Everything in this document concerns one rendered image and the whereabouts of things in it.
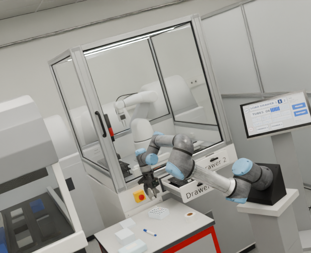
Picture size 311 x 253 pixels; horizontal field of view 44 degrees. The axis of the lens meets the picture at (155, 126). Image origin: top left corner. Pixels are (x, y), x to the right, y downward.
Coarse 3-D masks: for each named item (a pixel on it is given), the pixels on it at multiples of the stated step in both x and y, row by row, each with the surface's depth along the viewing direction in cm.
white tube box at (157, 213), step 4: (156, 208) 263; (164, 208) 259; (148, 212) 259; (152, 212) 259; (156, 212) 256; (160, 212) 254; (164, 212) 254; (168, 212) 256; (152, 216) 258; (156, 216) 254; (160, 216) 251; (164, 216) 253
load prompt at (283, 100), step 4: (272, 100) 307; (276, 100) 306; (280, 100) 304; (284, 100) 303; (256, 104) 310; (260, 104) 309; (264, 104) 308; (268, 104) 307; (272, 104) 305; (276, 104) 304; (252, 108) 310; (256, 108) 309; (260, 108) 308
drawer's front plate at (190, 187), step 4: (216, 172) 260; (188, 184) 252; (192, 184) 253; (196, 184) 254; (180, 188) 250; (184, 188) 251; (188, 188) 252; (192, 188) 253; (196, 188) 255; (208, 188) 258; (212, 188) 260; (180, 192) 251; (184, 192) 251; (188, 192) 252; (196, 192) 255; (200, 192) 256; (204, 192) 257; (184, 196) 251; (188, 196) 252; (192, 196) 254; (196, 196) 255; (184, 200) 251; (188, 200) 253
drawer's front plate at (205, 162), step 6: (210, 156) 296; (216, 156) 297; (222, 156) 300; (198, 162) 291; (204, 162) 293; (210, 162) 295; (222, 162) 300; (228, 162) 302; (210, 168) 296; (216, 168) 298
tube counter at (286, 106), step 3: (282, 105) 302; (285, 105) 301; (288, 105) 300; (267, 108) 305; (270, 108) 305; (273, 108) 304; (276, 108) 303; (279, 108) 302; (282, 108) 301; (285, 108) 300; (267, 111) 304; (270, 111) 304; (273, 111) 303
